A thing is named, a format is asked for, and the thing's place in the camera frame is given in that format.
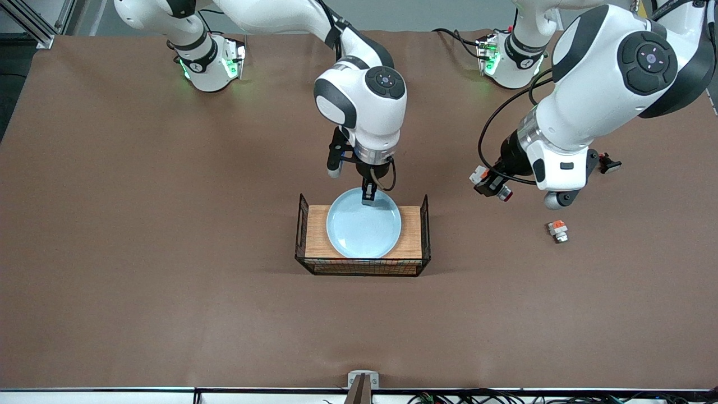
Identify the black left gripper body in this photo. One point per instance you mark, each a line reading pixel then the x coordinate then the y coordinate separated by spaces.
pixel 510 156

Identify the red push button switch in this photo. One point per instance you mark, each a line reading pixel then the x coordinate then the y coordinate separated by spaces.
pixel 506 194

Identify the light blue round plate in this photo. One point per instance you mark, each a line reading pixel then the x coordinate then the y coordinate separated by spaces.
pixel 364 230

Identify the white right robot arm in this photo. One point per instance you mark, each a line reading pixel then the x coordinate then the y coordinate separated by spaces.
pixel 364 120

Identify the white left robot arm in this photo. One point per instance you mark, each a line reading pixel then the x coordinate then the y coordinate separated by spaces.
pixel 594 84

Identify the black square push button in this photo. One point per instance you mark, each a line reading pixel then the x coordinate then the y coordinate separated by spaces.
pixel 608 164

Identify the small orange grey connector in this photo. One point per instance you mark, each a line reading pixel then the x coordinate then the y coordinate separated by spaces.
pixel 558 230

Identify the grey metal bracket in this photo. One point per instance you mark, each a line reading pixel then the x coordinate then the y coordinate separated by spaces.
pixel 353 379

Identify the aluminium frame profile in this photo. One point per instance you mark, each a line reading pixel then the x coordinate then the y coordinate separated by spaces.
pixel 33 28

